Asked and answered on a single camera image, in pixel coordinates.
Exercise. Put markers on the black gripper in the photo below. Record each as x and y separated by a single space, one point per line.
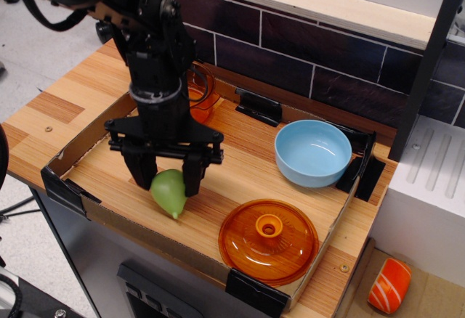
165 128

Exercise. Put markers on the green toy pear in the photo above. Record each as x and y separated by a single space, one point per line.
168 191

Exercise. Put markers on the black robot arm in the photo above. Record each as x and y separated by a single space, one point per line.
152 40

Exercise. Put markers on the light blue bowl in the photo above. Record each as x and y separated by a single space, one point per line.
312 153

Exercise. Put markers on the orange transparent pot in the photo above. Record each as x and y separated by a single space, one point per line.
202 92

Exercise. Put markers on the cardboard fence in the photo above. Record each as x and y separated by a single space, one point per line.
93 182

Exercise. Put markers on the orange transparent pot lid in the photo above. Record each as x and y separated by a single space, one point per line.
269 240

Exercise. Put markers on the black oven control panel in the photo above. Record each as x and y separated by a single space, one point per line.
147 299

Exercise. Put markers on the orange salmon sushi toy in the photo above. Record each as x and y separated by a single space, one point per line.
390 286

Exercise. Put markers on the white toy sink drainboard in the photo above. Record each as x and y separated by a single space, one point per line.
431 168

